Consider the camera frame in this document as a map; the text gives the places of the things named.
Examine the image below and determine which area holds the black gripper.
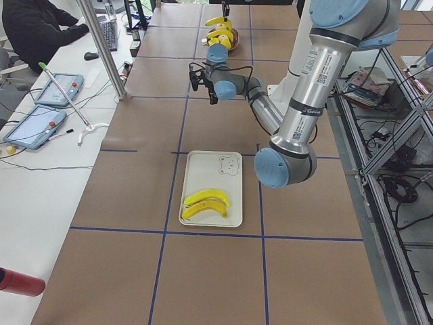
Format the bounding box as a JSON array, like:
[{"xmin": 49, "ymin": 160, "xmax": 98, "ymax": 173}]
[{"xmin": 188, "ymin": 1, "xmax": 230, "ymax": 105}]

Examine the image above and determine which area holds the yellow banana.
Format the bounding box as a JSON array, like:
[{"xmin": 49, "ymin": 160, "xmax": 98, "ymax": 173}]
[
  {"xmin": 205, "ymin": 16, "xmax": 233, "ymax": 30},
  {"xmin": 206, "ymin": 30, "xmax": 234, "ymax": 43},
  {"xmin": 181, "ymin": 200, "xmax": 228, "ymax": 219},
  {"xmin": 183, "ymin": 189, "xmax": 231, "ymax": 207}
]

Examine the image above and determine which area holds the brown wicker basket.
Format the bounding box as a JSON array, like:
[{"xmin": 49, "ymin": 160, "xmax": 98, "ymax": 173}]
[{"xmin": 227, "ymin": 29, "xmax": 240, "ymax": 51}]

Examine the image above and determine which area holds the yellow starfruit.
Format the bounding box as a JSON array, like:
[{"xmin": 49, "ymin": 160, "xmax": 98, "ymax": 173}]
[{"xmin": 218, "ymin": 35, "xmax": 232, "ymax": 50}]

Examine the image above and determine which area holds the black keyboard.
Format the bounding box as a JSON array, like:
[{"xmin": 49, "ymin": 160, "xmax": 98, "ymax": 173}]
[{"xmin": 99, "ymin": 20, "xmax": 118, "ymax": 51}]

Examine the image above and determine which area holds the white bear tray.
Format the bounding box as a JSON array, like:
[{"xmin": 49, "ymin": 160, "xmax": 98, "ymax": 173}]
[{"xmin": 179, "ymin": 150, "xmax": 243, "ymax": 228}]

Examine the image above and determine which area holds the black computer mouse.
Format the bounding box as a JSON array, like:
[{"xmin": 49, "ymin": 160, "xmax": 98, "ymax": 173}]
[{"xmin": 83, "ymin": 51, "xmax": 99, "ymax": 61}]

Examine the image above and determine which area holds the metal rod with stand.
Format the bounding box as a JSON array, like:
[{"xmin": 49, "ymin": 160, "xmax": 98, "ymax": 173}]
[{"xmin": 39, "ymin": 62, "xmax": 109, "ymax": 146}]

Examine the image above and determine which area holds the blue teach pendant far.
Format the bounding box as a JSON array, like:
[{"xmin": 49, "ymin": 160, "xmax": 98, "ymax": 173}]
[{"xmin": 34, "ymin": 73, "xmax": 84, "ymax": 108}]

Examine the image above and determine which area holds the blue teach pendant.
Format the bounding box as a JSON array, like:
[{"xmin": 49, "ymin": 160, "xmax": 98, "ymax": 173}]
[
  {"xmin": 3, "ymin": 104, "xmax": 66, "ymax": 150},
  {"xmin": 34, "ymin": 73, "xmax": 84, "ymax": 108}
]

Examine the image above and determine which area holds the person in black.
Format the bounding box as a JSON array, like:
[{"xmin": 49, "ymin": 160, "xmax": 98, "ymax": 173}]
[{"xmin": 2, "ymin": 1, "xmax": 89, "ymax": 74}]

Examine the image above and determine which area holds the blue teach pendant near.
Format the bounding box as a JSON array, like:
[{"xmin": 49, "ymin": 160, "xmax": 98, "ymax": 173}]
[{"xmin": 3, "ymin": 104, "xmax": 66, "ymax": 150}]

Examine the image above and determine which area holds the red bottle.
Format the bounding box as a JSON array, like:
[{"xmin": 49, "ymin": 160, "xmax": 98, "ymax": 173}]
[{"xmin": 1, "ymin": 268, "xmax": 45, "ymax": 297}]

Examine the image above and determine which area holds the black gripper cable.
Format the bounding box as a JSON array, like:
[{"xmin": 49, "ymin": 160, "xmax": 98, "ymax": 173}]
[{"xmin": 188, "ymin": 60, "xmax": 254, "ymax": 91}]

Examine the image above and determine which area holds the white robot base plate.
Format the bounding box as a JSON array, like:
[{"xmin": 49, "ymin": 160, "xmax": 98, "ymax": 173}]
[{"xmin": 268, "ymin": 61, "xmax": 316, "ymax": 121}]

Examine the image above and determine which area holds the aluminium frame post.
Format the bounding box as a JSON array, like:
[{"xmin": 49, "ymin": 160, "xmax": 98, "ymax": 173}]
[{"xmin": 76, "ymin": 0, "xmax": 127, "ymax": 100}]

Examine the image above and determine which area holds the aluminium frame rack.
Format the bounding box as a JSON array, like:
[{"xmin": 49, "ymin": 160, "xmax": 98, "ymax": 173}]
[{"xmin": 333, "ymin": 20, "xmax": 433, "ymax": 325}]

